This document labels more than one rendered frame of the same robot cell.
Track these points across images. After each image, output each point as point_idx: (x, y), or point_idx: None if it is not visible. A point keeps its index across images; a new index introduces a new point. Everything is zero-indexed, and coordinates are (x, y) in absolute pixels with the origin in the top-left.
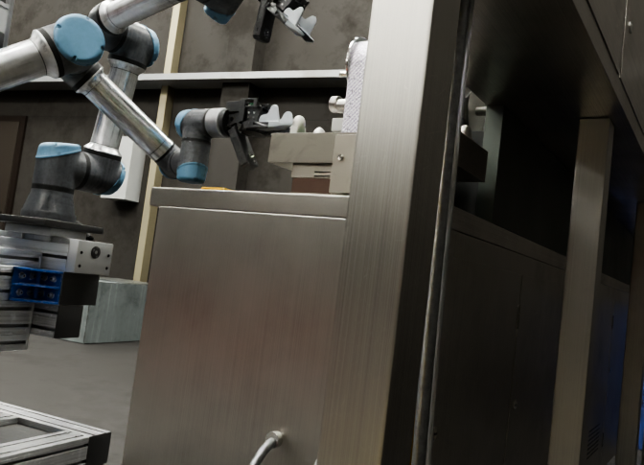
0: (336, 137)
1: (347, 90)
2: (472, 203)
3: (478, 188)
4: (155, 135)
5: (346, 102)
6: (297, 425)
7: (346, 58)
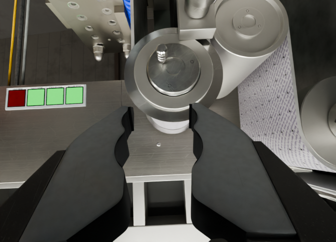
0: (46, 2)
1: (131, 33)
2: (170, 16)
3: (154, 29)
4: None
5: (131, 18)
6: None
7: (124, 75)
